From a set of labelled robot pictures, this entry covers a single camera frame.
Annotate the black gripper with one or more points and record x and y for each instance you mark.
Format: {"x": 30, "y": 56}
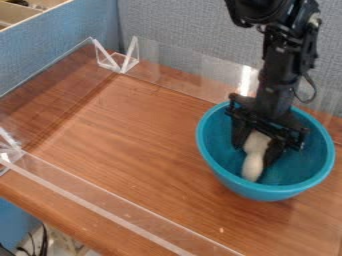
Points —
{"x": 285, "y": 130}

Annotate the wooden shelf box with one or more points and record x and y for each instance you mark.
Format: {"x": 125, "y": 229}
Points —
{"x": 19, "y": 11}

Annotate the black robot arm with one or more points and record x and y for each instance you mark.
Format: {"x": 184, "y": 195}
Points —
{"x": 289, "y": 23}

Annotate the clear acrylic front barrier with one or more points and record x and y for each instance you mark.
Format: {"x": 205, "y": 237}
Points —
{"x": 174, "y": 237}

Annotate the clear acrylic back barrier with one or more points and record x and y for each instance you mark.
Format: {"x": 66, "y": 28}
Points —
{"x": 210, "y": 78}

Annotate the white brown-capped toy mushroom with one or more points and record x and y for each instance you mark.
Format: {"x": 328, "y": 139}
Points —
{"x": 254, "y": 148}

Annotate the clear acrylic barrier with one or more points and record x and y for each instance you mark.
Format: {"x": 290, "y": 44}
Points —
{"x": 174, "y": 237}
{"x": 210, "y": 78}

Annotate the blue plastic bowl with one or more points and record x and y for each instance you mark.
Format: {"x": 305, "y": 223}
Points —
{"x": 298, "y": 171}

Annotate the clear acrylic corner bracket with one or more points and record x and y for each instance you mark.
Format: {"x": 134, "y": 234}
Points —
{"x": 118, "y": 62}

